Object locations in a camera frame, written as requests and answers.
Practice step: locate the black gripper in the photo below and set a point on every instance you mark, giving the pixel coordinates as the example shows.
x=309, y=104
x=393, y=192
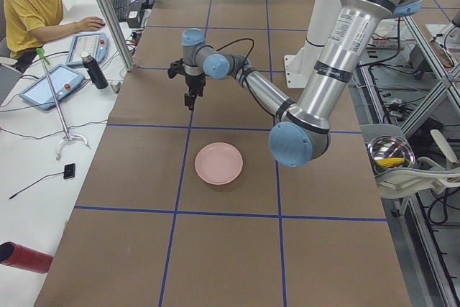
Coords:
x=195, y=84

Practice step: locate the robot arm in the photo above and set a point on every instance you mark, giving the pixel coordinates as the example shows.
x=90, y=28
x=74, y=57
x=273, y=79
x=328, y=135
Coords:
x=302, y=131

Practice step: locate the pink plate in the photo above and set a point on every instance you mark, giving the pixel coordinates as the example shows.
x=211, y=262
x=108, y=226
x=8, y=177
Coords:
x=218, y=163

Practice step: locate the black water bottle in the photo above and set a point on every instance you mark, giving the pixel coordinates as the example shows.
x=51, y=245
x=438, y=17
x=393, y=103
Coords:
x=94, y=70

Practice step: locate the teach pendant far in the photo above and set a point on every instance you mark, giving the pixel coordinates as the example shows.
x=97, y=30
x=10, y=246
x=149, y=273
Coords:
x=95, y=44

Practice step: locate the black keyboard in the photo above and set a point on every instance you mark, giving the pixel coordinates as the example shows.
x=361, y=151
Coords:
x=121, y=8

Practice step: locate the small black square device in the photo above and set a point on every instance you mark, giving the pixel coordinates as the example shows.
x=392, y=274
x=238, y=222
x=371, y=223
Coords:
x=69, y=171

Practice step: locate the metal reacher grabber tool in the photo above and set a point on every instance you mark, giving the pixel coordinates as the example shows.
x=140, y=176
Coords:
x=68, y=138

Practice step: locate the person in yellow shirt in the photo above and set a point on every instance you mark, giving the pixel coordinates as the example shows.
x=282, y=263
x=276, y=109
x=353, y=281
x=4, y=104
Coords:
x=32, y=23

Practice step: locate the white pot with yellow item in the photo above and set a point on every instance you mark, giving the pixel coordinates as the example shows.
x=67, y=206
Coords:
x=388, y=152

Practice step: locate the red cylinder bottle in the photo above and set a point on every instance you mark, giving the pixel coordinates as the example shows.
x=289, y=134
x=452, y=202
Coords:
x=25, y=258

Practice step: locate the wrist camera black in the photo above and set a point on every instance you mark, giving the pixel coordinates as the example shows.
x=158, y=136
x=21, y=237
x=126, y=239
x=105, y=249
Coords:
x=175, y=68

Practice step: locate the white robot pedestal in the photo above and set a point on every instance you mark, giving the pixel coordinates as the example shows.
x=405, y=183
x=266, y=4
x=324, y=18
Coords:
x=299, y=67

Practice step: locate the aluminium frame post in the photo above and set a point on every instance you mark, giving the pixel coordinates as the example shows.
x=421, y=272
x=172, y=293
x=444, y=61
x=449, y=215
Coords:
x=116, y=33

